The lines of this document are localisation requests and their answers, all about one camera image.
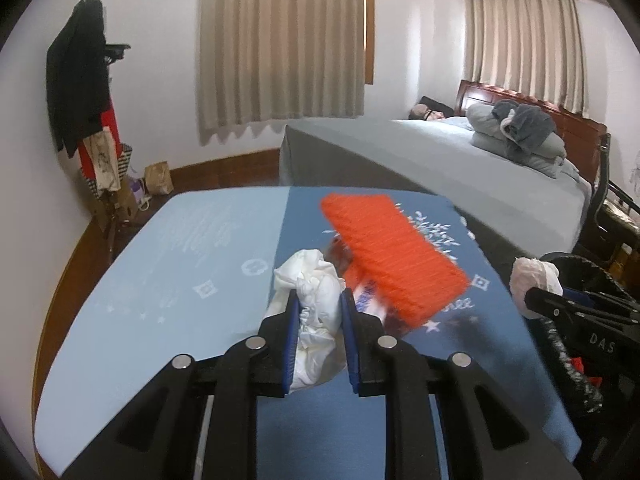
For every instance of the wooden window frame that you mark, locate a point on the wooden window frame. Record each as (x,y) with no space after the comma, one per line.
(369,20)

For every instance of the brown paper bag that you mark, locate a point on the brown paper bag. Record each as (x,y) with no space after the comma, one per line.
(159,179)

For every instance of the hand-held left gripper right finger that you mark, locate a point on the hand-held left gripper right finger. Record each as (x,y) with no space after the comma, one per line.
(400,385)

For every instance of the brown cardboard box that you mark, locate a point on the brown cardboard box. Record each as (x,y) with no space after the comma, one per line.
(120,212)

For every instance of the white plastic bag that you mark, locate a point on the white plastic bag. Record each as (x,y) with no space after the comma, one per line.
(317,305)

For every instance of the patterned chair cushion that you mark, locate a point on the patterned chair cushion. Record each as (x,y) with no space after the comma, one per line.
(622,211)

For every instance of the black bin with black liner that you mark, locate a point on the black bin with black liner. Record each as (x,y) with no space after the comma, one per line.
(560,355)

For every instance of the black white striped bag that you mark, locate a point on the black white striped bag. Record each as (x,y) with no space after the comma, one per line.
(126,157)

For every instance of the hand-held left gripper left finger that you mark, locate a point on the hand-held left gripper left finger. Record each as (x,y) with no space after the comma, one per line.
(240,385)

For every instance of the beige canvas tote bag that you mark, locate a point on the beige canvas tote bag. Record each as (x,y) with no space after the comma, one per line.
(102,160)

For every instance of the black metal chair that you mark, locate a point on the black metal chair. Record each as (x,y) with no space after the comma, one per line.
(595,230)

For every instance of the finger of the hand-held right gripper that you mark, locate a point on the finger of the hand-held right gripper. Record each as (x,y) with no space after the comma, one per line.
(545,302)
(587,301)

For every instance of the narrow beige curtain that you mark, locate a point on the narrow beige curtain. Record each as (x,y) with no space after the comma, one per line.
(525,45)

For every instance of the dark grey blanket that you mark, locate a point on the dark grey blanket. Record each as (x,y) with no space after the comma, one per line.
(532,122)

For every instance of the pink soft item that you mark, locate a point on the pink soft item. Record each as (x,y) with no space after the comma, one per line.
(425,112)

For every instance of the orange bumpy foam sheet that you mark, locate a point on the orange bumpy foam sheet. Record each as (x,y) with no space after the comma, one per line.
(395,250)

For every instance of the purple white bag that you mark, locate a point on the purple white bag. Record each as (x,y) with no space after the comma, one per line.
(136,187)

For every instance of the wide beige curtain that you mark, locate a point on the wide beige curtain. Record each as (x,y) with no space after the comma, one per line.
(280,40)

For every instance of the bed with grey sheet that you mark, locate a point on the bed with grey sheet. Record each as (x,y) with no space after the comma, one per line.
(425,170)

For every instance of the grey pillows and clothes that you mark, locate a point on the grey pillows and clothes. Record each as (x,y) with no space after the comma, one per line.
(545,152)

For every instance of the black jacket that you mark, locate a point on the black jacket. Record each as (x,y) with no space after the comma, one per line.
(75,80)

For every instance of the blue tree-print tablecloth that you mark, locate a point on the blue tree-print tablecloth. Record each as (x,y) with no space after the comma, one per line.
(175,285)

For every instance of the reddish wooden headboard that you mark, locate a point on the reddish wooden headboard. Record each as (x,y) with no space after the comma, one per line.
(575,125)

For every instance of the white tissue ball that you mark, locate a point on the white tissue ball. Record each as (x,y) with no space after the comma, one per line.
(535,272)

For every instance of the white and blue small box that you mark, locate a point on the white and blue small box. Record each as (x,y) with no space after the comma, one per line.
(372,305)

